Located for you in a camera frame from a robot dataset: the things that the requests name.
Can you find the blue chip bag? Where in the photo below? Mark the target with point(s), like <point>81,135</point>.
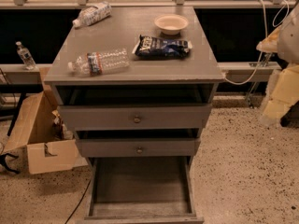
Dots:
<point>154,47</point>

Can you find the grey top drawer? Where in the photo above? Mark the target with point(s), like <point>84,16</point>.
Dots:
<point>84,118</point>

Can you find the clear plastic water bottle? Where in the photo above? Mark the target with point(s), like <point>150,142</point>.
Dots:
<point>99,62</point>

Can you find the metal tripod stand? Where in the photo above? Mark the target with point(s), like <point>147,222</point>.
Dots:
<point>254,85</point>

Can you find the white ceramic bowl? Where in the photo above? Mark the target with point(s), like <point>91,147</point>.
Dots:
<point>171,24</point>

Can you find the grey open bottom drawer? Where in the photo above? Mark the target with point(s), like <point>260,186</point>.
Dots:
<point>148,190</point>

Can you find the grey wooden drawer cabinet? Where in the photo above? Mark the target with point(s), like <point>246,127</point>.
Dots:
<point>147,81</point>

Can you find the grey middle drawer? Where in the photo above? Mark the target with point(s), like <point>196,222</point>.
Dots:
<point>138,143</point>

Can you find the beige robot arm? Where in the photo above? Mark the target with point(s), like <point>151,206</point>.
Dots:
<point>284,40</point>

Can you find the open cardboard box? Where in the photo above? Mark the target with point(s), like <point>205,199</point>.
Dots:
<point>49,149</point>

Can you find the small upright water bottle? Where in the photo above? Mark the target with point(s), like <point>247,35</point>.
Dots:
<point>25,56</point>

